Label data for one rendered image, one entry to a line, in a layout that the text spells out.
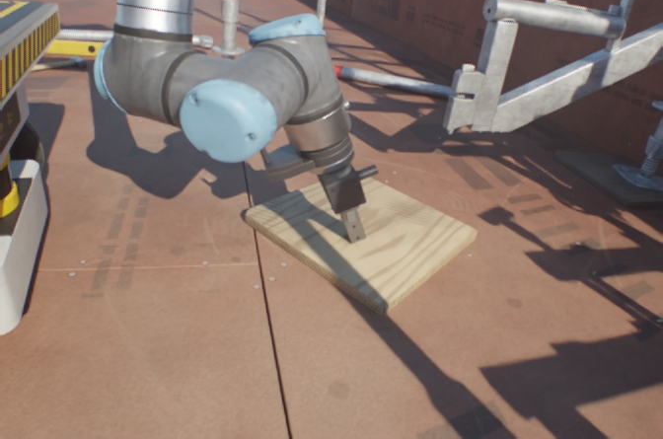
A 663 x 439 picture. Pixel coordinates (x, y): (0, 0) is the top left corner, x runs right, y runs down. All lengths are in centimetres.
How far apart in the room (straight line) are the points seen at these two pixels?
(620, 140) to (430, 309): 115
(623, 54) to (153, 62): 99
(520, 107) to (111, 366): 89
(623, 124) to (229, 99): 142
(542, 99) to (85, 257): 93
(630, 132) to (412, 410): 130
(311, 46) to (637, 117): 127
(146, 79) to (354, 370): 41
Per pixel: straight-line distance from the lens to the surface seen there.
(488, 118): 99
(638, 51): 121
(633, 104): 165
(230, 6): 166
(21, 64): 56
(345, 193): 59
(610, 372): 70
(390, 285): 64
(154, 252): 70
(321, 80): 54
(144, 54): 52
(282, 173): 60
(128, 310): 61
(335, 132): 57
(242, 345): 56
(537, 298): 76
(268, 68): 47
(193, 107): 45
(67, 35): 224
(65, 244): 75
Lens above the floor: 42
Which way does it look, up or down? 28 degrees down
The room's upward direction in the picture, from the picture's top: 9 degrees clockwise
